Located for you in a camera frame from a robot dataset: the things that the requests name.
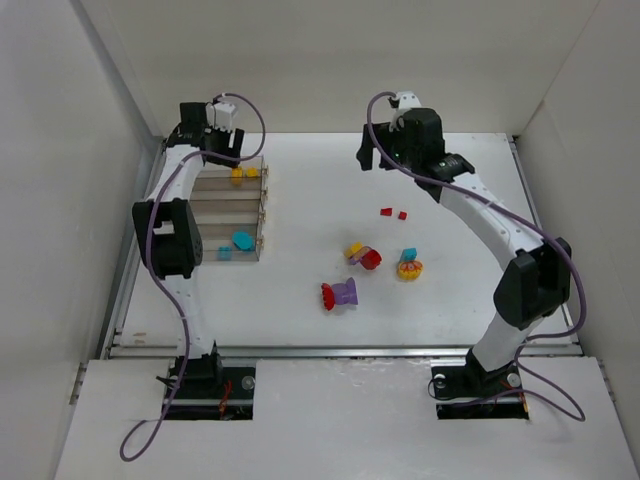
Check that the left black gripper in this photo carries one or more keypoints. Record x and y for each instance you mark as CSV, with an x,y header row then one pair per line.
x,y
228,147

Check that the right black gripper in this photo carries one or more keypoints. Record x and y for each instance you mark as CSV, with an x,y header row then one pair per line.
x,y
370,151

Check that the teal round lego brick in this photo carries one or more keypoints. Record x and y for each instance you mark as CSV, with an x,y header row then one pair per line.
x,y
243,241

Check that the small blue lego brick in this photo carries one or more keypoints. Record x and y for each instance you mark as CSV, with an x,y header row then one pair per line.
x,y
224,253

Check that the teal square lego brick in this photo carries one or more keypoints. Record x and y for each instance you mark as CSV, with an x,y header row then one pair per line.
x,y
408,255

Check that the red rounded lego brick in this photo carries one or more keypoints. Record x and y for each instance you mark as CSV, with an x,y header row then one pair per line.
x,y
371,260

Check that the yellow flower lego disc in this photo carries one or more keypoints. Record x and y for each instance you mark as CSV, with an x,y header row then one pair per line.
x,y
409,270

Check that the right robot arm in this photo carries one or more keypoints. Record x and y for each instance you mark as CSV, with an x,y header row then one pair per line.
x,y
535,279

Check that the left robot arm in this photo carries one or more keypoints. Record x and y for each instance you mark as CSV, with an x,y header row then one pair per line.
x,y
169,240

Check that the clear acrylic bin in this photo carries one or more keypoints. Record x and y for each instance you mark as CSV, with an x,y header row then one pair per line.
x,y
226,191
222,173
241,212
231,243

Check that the purple lego vase piece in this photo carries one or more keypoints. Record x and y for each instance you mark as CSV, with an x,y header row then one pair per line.
x,y
345,293

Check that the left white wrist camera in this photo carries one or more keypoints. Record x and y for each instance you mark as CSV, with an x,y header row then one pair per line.
x,y
223,115

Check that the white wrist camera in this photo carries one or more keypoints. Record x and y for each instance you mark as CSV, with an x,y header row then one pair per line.
x,y
401,102
223,115

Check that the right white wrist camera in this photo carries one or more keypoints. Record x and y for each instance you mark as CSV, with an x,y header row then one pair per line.
x,y
401,102

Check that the aluminium frame rail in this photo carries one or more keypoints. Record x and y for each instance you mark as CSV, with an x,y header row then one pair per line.
x,y
293,352

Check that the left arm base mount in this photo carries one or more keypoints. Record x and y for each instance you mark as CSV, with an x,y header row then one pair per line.
x,y
211,391

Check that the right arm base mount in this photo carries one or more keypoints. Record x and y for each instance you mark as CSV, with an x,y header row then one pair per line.
x,y
460,397

